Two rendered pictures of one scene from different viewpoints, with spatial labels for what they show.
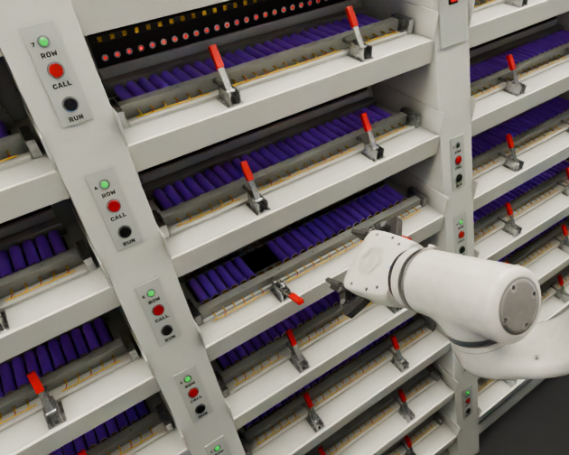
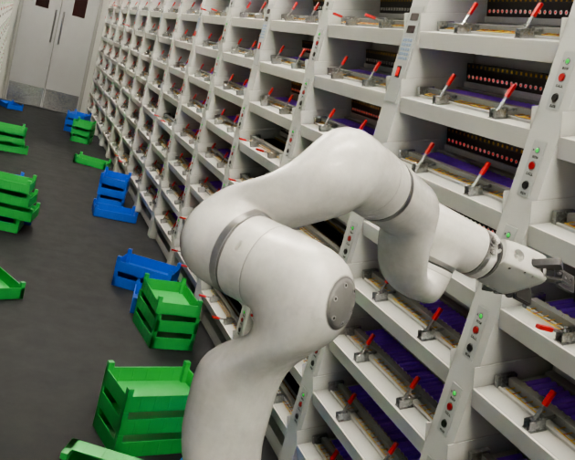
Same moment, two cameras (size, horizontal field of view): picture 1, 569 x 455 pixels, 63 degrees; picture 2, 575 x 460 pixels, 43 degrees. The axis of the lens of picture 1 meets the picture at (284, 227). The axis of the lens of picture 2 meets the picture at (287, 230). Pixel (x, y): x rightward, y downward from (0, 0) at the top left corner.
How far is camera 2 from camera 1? 1.40 m
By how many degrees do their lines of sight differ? 87
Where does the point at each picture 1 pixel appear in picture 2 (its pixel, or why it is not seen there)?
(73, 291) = (498, 205)
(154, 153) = (569, 151)
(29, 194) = (517, 134)
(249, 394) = (498, 398)
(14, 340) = (465, 203)
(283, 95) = not seen: outside the picture
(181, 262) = (532, 233)
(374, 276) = not seen: hidden behind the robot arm
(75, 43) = not seen: outside the picture
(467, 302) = not seen: hidden behind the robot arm
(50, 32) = (572, 57)
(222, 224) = (573, 237)
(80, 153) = (542, 126)
